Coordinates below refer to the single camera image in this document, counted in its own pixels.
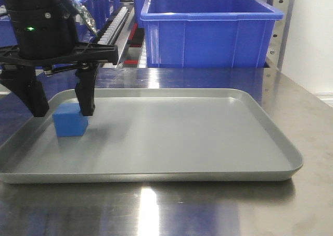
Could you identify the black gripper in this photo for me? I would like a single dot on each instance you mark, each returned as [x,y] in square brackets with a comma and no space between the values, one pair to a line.
[44,45]

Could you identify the blue cube block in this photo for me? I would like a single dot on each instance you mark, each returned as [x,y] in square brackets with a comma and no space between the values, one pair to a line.
[69,121]

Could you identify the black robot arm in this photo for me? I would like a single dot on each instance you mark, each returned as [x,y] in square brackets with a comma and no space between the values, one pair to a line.
[38,11]

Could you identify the perforated metal shelf upright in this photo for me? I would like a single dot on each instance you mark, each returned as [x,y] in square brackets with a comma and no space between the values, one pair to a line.
[277,47]

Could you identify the blue plastic bin left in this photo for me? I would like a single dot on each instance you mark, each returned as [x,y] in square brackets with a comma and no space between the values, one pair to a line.
[7,36]

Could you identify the blue plastic bin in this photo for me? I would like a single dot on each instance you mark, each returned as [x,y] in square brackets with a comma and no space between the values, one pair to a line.
[208,33]
[7,36]

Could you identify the grey metal tray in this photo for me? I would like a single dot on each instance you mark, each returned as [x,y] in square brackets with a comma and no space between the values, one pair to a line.
[156,135]

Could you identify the blue plastic bin right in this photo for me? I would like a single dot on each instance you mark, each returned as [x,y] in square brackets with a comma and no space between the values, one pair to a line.
[208,33]

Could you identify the white roller conveyor rail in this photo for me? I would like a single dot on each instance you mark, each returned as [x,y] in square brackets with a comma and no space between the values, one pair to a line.
[111,33]

